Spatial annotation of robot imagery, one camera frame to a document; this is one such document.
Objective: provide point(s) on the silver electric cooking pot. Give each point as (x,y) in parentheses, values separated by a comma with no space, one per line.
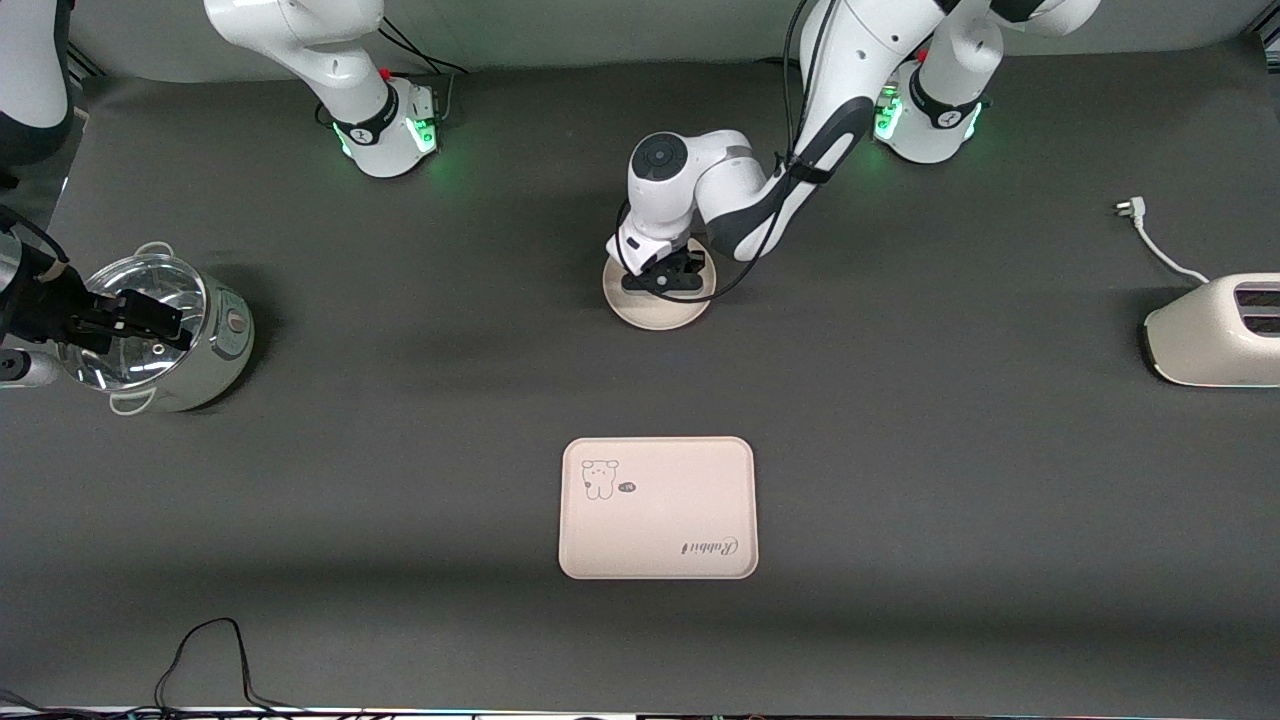
(215,365)

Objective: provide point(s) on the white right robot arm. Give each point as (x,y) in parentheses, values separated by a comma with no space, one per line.
(375,125)

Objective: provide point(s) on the round cream plate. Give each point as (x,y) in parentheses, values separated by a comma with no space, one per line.
(655,312)

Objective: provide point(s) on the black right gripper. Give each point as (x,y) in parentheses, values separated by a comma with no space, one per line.
(50,305)

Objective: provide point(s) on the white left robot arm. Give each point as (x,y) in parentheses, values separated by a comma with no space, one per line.
(760,200)

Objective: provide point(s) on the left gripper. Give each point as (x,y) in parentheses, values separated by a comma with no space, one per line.
(686,265)

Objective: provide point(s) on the glass pot lid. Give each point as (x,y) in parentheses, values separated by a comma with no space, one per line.
(120,372)

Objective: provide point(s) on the cream toaster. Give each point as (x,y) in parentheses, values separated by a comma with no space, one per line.
(1210,340)

